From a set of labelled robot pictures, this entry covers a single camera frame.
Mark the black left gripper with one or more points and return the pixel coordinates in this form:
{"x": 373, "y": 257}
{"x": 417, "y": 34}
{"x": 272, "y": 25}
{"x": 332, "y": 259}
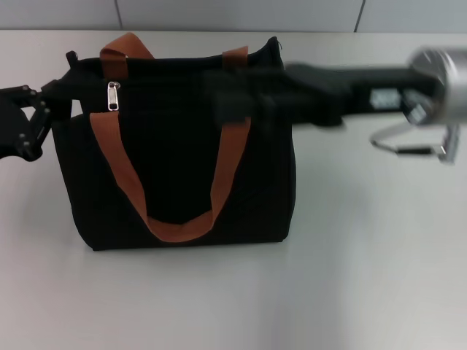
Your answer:
{"x": 11, "y": 131}

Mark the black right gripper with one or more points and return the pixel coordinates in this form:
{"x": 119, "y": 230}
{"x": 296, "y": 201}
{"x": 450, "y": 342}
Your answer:
{"x": 346, "y": 95}

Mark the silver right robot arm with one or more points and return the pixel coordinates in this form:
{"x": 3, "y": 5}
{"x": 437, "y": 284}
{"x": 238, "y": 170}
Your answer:
{"x": 452, "y": 84}

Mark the silver zipper pull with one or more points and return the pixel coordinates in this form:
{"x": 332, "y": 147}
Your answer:
{"x": 113, "y": 96}

